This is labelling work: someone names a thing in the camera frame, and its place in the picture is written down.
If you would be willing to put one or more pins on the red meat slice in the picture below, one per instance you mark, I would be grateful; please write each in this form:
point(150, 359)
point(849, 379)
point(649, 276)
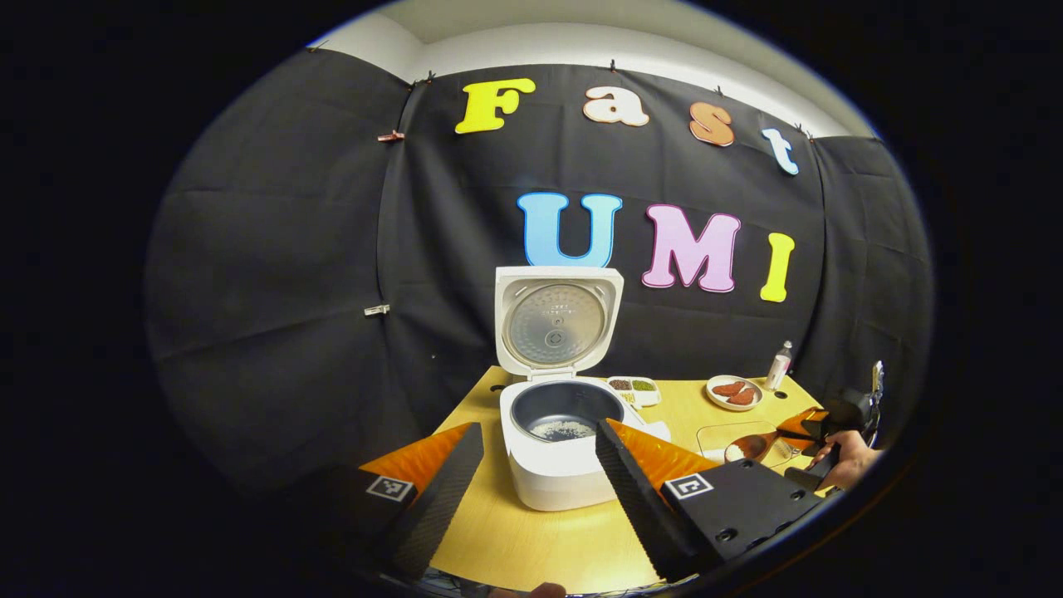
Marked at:
point(729, 388)
point(742, 397)

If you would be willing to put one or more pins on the brown wooden spoon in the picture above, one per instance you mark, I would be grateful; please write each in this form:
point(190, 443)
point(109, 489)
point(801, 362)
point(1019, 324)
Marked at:
point(751, 447)

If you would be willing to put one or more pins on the white divided bean dish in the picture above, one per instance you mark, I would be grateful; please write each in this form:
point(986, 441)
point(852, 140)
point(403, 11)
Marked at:
point(634, 390)

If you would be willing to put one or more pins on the white rice cooker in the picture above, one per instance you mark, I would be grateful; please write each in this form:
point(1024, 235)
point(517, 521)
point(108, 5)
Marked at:
point(556, 482)

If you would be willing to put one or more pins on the clear plastic bottle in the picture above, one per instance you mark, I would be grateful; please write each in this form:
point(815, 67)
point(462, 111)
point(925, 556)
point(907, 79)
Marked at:
point(778, 370)

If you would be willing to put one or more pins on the clear plastic rice container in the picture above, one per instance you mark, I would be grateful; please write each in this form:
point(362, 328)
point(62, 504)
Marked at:
point(714, 432)

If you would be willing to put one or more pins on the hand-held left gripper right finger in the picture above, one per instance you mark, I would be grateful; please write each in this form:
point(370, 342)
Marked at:
point(635, 507)

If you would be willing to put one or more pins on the pink cloth clip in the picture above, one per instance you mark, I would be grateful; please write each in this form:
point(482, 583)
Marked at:
point(390, 135)

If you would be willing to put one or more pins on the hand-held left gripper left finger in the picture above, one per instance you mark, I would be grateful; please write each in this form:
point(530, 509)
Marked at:
point(440, 507)

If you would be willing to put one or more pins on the white round plate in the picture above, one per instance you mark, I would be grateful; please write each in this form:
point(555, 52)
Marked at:
point(721, 400)

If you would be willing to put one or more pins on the black backdrop cloth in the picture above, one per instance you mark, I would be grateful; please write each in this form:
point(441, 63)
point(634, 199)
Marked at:
point(274, 291)

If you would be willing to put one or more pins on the white rice grains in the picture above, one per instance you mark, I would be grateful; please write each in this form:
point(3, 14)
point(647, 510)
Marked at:
point(562, 430)

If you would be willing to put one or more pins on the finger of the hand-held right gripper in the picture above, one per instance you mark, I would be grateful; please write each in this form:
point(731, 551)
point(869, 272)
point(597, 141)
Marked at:
point(801, 422)

